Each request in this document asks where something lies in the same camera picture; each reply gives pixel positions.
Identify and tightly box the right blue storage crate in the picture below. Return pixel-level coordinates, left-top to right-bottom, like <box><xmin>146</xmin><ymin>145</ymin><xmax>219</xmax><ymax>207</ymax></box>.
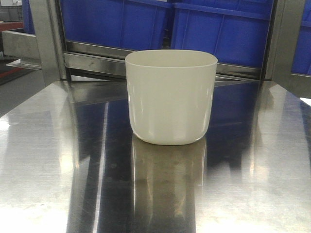
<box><xmin>171</xmin><ymin>0</ymin><xmax>273</xmax><ymax>68</ymax></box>

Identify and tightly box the blue storage crate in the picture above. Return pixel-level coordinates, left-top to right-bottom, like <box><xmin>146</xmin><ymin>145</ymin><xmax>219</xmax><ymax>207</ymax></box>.
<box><xmin>23</xmin><ymin>0</ymin><xmax>174</xmax><ymax>51</ymax></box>
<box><xmin>171</xmin><ymin>0</ymin><xmax>273</xmax><ymax>68</ymax></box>

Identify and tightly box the far right blue crate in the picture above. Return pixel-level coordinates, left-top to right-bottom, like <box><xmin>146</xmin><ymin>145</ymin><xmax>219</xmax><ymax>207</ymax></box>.
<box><xmin>292</xmin><ymin>0</ymin><xmax>311</xmax><ymax>75</ymax></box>

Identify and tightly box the stainless steel shelf rack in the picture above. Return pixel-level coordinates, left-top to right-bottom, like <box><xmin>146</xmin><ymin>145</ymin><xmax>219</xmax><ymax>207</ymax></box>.
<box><xmin>1</xmin><ymin>0</ymin><xmax>311</xmax><ymax>92</ymax></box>

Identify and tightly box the left blue storage crate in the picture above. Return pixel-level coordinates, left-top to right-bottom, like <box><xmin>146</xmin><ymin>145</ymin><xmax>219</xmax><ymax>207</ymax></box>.
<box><xmin>23</xmin><ymin>0</ymin><xmax>174</xmax><ymax>51</ymax></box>

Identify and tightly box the white plastic bin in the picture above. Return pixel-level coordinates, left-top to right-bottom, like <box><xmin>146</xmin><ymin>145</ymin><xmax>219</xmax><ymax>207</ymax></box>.
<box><xmin>125</xmin><ymin>50</ymin><xmax>218</xmax><ymax>145</ymax></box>

